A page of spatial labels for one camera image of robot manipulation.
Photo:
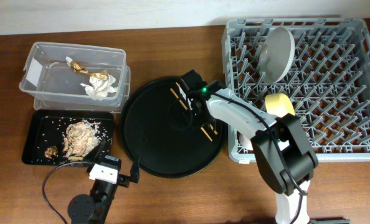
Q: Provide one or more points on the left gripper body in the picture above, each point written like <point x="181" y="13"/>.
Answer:
<point x="123" y="180"/>

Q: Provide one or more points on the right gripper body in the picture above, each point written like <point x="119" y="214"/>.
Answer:
<point x="199" y="117"/>

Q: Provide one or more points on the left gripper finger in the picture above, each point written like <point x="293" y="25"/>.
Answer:
<point x="135" y="169"/>
<point x="99" y="151"/>

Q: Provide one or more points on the food scraps with rice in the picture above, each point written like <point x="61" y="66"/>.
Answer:
<point x="80" y="139"/>

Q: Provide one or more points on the wooden chopstick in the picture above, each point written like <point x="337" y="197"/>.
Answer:
<point x="178" y="99"/>
<point x="213" y="129"/>

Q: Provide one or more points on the white napkin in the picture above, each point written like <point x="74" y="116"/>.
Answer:
<point x="98" y="88"/>

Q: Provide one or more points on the brown snack wrapper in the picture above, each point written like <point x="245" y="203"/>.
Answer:
<point x="78" y="68"/>

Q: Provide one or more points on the yellow bowl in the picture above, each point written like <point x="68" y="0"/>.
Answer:
<point x="279" y="105"/>

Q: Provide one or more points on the grey plate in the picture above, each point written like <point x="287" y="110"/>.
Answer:
<point x="277" y="55"/>

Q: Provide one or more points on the pink cup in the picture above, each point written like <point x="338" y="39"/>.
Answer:
<point x="245" y="142"/>

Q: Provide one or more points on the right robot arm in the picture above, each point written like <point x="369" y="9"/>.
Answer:
<point x="284" y="155"/>

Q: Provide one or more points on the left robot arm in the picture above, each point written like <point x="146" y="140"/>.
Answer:
<point x="93" y="207"/>

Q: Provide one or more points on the grey dishwasher rack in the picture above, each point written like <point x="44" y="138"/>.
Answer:
<point x="328" y="82"/>

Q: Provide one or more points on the black rectangular tray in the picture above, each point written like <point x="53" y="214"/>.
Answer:
<point x="44" y="141"/>

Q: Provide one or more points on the round black serving tray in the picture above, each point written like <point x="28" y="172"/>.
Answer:
<point x="153" y="131"/>

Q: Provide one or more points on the clear plastic bin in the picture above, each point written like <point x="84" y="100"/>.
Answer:
<point x="55" y="86"/>

